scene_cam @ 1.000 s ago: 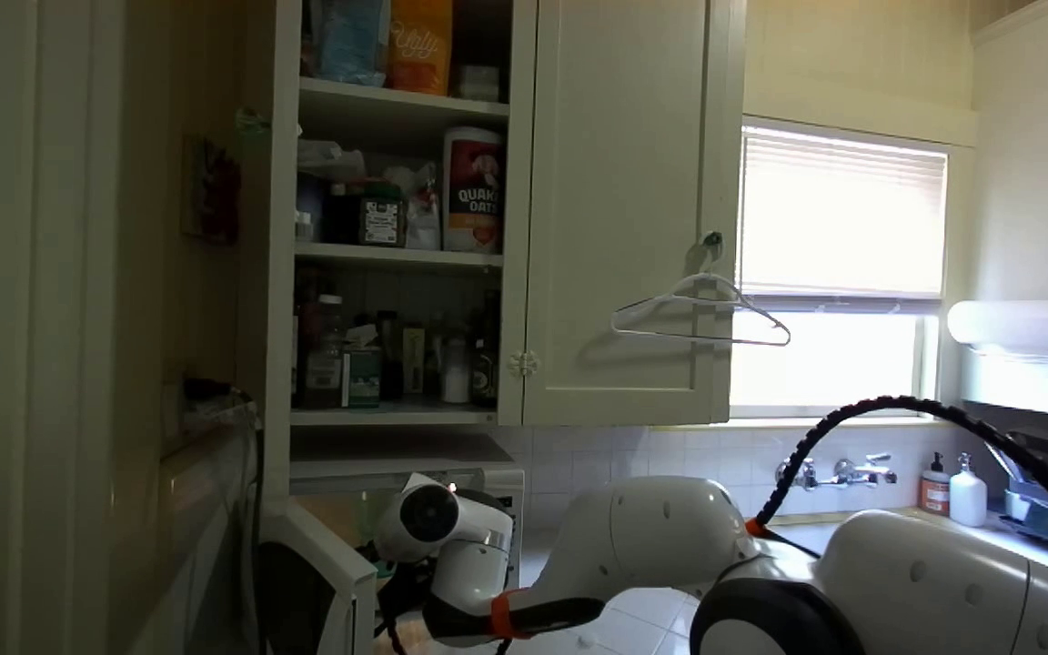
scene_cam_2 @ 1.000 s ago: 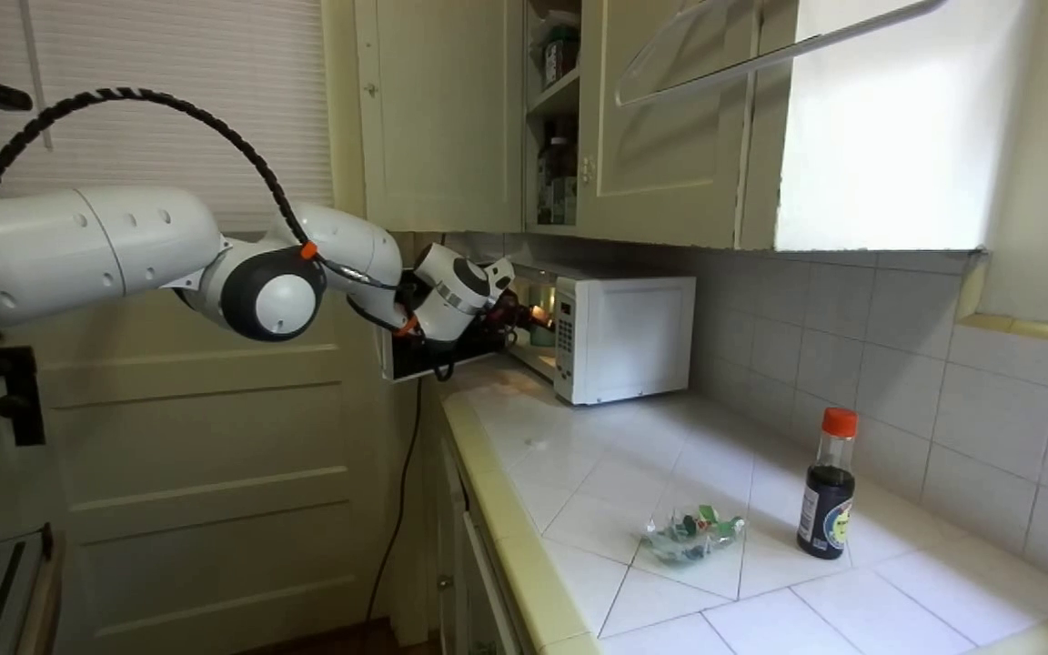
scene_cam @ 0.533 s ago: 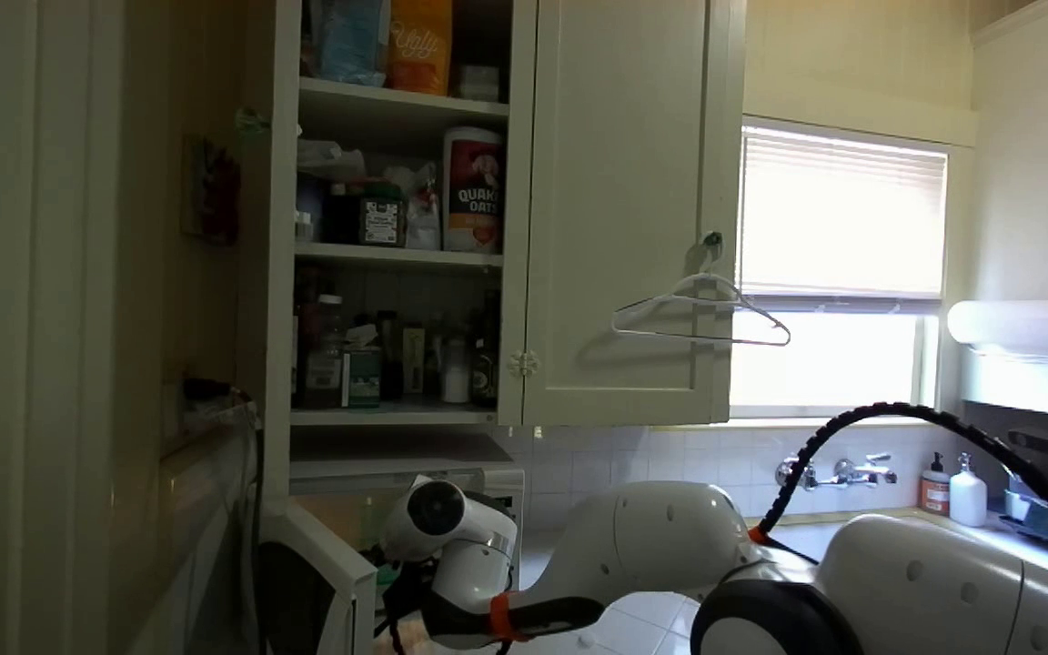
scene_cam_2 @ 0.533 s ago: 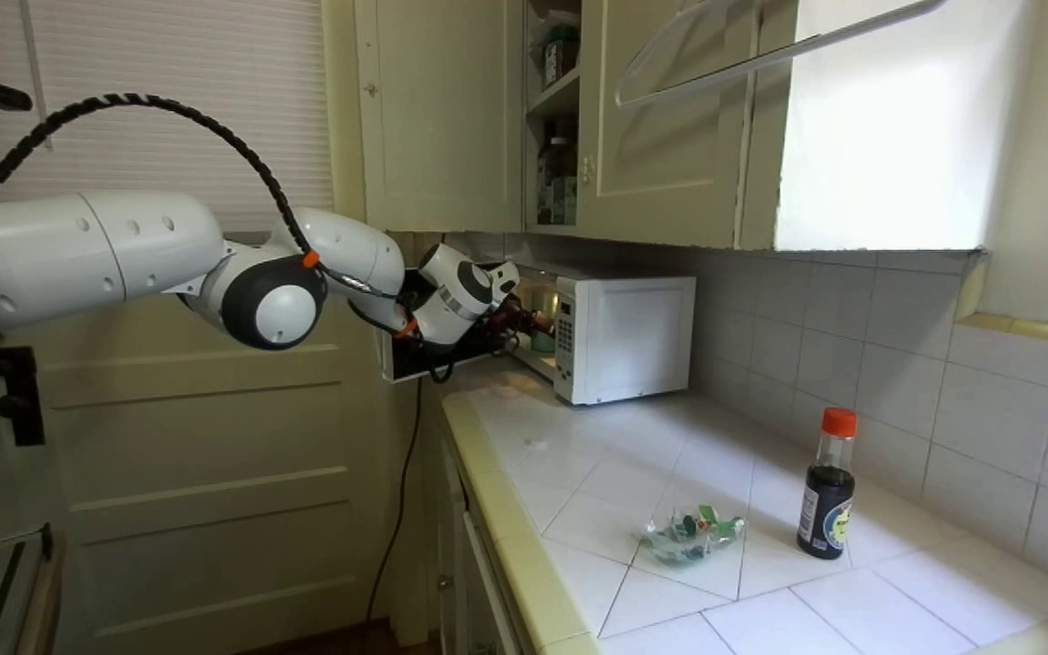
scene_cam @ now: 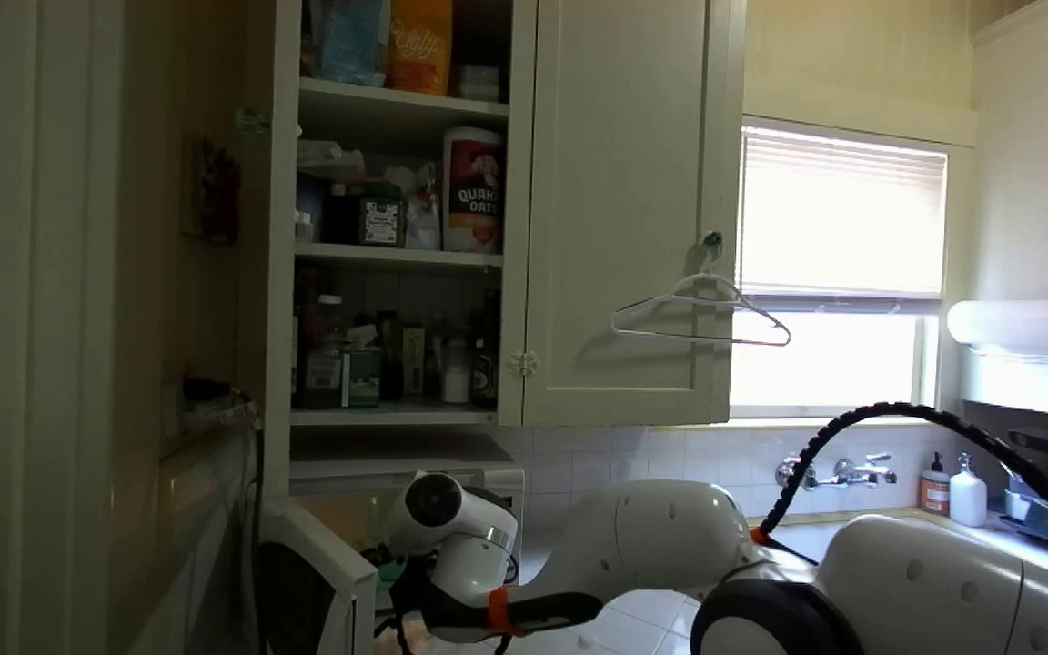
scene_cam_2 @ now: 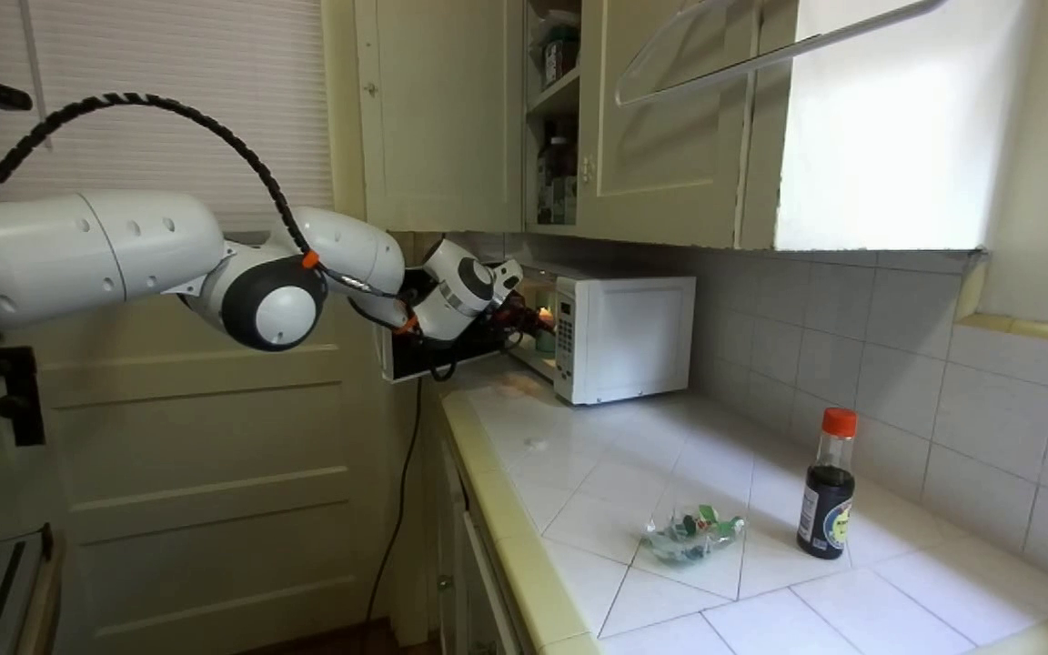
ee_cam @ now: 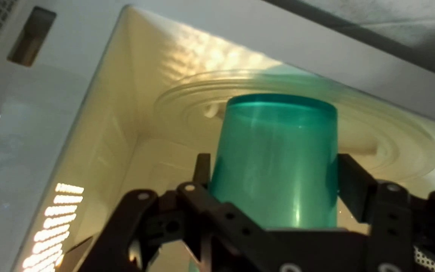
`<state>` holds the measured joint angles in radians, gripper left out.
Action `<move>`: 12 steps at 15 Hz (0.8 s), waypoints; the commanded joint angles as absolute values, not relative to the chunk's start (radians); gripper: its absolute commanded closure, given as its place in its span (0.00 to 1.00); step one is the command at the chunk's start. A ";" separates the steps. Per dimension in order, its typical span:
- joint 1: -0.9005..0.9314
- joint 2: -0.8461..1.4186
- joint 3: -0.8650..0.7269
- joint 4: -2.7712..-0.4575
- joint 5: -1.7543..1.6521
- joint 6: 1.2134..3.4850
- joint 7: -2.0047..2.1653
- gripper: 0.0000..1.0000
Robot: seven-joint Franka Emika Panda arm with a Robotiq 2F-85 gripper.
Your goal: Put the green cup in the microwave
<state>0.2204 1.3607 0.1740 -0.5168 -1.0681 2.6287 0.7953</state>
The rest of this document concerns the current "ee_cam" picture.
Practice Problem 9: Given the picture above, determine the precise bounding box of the glass microwave turntable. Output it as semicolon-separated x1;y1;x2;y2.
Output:
154;69;435;178

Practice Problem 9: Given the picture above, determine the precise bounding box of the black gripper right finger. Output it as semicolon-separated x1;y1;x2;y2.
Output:
337;152;435;272

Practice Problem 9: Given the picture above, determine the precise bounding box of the white microwave oven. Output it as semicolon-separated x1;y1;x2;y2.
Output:
0;0;435;272

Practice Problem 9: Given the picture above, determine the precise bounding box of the translucent green plastic cup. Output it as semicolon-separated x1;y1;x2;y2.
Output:
207;92;340;232

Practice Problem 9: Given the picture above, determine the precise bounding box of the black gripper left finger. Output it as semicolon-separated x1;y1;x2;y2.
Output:
78;152;259;272

